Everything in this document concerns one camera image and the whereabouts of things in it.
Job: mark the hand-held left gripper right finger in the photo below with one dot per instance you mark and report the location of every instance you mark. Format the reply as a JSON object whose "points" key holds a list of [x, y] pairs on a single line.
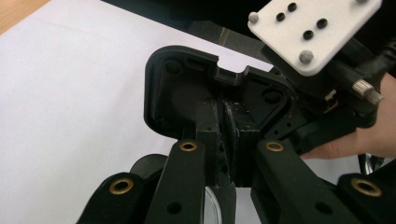
{"points": [[280, 180]]}

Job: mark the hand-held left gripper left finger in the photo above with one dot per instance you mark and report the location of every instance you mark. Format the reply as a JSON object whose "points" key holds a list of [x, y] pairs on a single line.
{"points": [[186, 168]]}

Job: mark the white paper sheet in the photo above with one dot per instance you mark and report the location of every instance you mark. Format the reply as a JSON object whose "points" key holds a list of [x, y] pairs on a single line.
{"points": [[68, 109]]}

